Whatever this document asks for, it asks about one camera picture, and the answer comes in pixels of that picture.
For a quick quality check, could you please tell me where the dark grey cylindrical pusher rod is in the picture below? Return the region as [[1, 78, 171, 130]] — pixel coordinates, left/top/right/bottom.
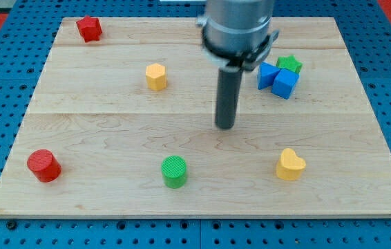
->
[[215, 69, 242, 130]]

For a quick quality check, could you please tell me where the green cylinder block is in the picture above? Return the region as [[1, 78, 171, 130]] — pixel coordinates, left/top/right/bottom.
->
[[161, 155, 187, 189]]

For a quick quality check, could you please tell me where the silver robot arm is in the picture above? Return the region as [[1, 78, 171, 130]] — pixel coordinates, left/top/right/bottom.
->
[[197, 0, 278, 130]]

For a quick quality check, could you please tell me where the yellow hexagon block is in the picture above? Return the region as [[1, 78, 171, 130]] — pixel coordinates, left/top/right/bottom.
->
[[145, 63, 167, 91]]

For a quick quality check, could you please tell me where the blue triangle block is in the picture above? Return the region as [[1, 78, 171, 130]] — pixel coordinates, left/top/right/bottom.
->
[[257, 62, 280, 90]]

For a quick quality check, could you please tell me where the blue cube block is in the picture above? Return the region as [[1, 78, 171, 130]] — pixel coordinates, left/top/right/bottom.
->
[[271, 68, 300, 100]]

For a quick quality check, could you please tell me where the green star block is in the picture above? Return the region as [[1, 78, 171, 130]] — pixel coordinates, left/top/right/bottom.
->
[[276, 55, 303, 74]]

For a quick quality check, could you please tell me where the yellow heart block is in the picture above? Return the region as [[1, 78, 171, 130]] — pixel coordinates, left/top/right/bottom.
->
[[276, 148, 306, 181]]

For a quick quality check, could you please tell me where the light wooden board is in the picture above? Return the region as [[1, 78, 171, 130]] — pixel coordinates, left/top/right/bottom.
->
[[0, 17, 391, 219]]

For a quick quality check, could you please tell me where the red star block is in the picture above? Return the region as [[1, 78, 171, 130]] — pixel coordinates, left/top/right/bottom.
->
[[76, 15, 102, 42]]

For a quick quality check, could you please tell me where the red cylinder block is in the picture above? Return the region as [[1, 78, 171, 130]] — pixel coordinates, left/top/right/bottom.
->
[[27, 149, 61, 183]]

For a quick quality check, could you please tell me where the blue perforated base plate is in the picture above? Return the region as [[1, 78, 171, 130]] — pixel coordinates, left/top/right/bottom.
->
[[0, 1, 391, 248]]

